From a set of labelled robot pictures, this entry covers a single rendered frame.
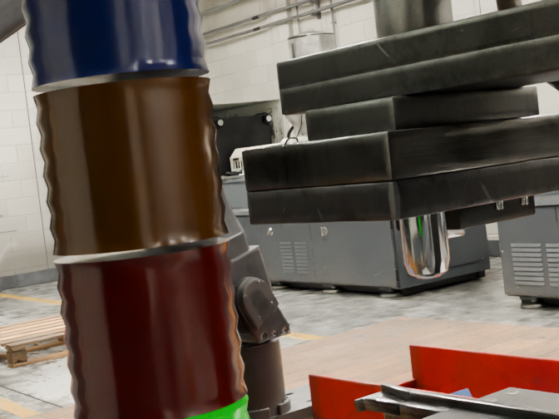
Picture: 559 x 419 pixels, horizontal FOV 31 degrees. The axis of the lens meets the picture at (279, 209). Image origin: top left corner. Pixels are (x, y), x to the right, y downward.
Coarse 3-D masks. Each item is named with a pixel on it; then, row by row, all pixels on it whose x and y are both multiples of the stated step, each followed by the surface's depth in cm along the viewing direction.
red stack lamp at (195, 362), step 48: (96, 288) 20; (144, 288) 20; (192, 288) 21; (96, 336) 20; (144, 336) 20; (192, 336) 21; (96, 384) 21; (144, 384) 20; (192, 384) 21; (240, 384) 22
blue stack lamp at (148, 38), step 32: (32, 0) 20; (64, 0) 20; (96, 0) 20; (128, 0) 20; (160, 0) 20; (192, 0) 21; (32, 32) 21; (64, 32) 20; (96, 32) 20; (128, 32) 20; (160, 32) 20; (192, 32) 21; (32, 64) 21; (64, 64) 20; (96, 64) 20; (128, 64) 20; (160, 64) 20; (192, 64) 21
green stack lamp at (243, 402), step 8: (240, 400) 22; (224, 408) 22; (232, 408) 21; (240, 408) 22; (200, 416) 21; (208, 416) 21; (216, 416) 21; (224, 416) 21; (232, 416) 21; (240, 416) 22; (248, 416) 22
